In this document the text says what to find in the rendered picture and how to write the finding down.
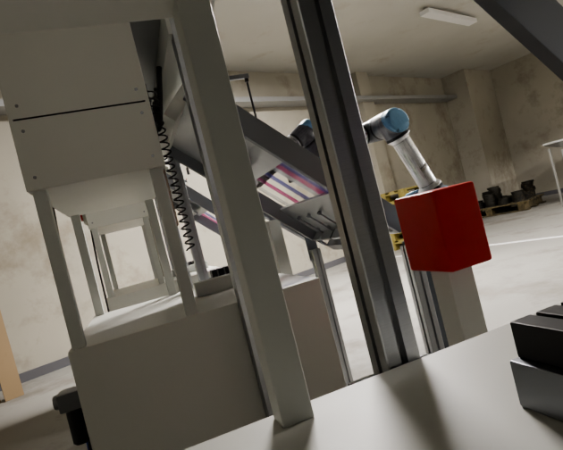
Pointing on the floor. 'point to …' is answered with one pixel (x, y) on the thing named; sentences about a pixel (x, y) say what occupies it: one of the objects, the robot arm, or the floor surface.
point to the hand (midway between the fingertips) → (259, 186)
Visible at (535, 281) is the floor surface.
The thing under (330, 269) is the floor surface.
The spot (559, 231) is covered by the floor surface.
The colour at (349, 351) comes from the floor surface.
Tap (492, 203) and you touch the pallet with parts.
